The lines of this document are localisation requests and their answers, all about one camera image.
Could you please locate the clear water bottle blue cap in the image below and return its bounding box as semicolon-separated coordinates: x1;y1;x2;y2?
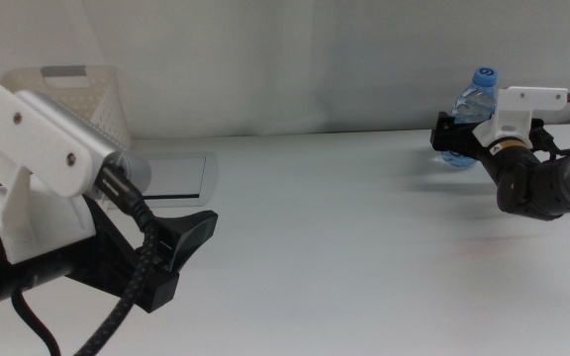
439;66;499;169

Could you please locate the white perforated plastic basket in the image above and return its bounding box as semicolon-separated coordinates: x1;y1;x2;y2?
0;64;133;150

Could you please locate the white fabric backdrop curtain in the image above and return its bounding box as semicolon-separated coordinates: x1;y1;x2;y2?
0;0;570;141

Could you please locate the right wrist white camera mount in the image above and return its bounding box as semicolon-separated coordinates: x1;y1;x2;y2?
472;86;569;149

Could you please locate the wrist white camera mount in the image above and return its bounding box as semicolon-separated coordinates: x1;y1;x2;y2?
472;86;569;149
0;82;97;266

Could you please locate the silver table cable flap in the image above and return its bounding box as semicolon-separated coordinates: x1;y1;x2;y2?
134;151;220;209

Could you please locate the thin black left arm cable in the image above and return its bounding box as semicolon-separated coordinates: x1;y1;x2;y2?
10;286;63;356

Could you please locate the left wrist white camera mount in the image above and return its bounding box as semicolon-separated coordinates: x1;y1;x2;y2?
0;82;97;266

